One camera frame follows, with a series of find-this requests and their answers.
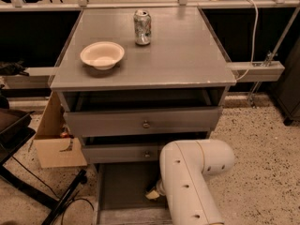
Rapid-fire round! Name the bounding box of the black floor cable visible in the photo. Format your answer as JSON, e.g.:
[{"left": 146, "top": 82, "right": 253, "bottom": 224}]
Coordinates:
[{"left": 12, "top": 156, "right": 96, "bottom": 225}]

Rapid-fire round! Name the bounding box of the grey open bottom drawer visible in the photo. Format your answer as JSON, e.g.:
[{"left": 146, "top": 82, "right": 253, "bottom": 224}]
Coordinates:
[{"left": 92, "top": 159, "right": 208, "bottom": 225}]

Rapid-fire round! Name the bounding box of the cardboard box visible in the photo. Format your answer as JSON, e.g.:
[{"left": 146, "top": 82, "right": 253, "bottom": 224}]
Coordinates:
[{"left": 33, "top": 92, "right": 87, "bottom": 168}]

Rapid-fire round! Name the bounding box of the aluminium frame rail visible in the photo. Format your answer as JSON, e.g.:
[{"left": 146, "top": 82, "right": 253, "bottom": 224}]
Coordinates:
[{"left": 0, "top": 61, "right": 285, "bottom": 87}]

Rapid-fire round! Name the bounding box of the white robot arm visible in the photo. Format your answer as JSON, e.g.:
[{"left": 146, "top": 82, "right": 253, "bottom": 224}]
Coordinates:
[{"left": 145, "top": 139, "right": 234, "bottom": 225}]

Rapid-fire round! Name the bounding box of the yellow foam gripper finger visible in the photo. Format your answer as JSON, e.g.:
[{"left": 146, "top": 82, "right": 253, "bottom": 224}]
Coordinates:
[{"left": 145, "top": 190, "right": 159, "bottom": 200}]

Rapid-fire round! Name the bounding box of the white cable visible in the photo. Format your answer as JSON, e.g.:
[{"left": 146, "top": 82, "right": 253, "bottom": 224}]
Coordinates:
[{"left": 234, "top": 0, "right": 261, "bottom": 83}]

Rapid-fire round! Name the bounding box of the black stand leg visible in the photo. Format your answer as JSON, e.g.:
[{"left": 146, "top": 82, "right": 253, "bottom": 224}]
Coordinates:
[{"left": 41, "top": 170, "right": 87, "bottom": 225}]

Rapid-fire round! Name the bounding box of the white paper bowl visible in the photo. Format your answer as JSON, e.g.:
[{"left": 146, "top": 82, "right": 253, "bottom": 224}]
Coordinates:
[{"left": 80, "top": 41, "right": 125, "bottom": 70}]

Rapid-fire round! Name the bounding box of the grey middle drawer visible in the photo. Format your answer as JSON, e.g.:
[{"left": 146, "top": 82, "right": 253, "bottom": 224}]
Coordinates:
[{"left": 82, "top": 142, "right": 167, "bottom": 164}]

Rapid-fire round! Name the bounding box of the silver soda can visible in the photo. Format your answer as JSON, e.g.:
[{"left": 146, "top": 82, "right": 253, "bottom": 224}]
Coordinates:
[{"left": 133, "top": 9, "right": 151, "bottom": 46}]

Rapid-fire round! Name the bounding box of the grey drawer cabinet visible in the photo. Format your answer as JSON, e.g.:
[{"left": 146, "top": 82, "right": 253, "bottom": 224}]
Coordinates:
[{"left": 50, "top": 6, "right": 238, "bottom": 167}]

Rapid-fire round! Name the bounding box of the grey top drawer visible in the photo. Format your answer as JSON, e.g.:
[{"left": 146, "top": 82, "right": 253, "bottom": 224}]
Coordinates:
[{"left": 64, "top": 107, "right": 222, "bottom": 137}]

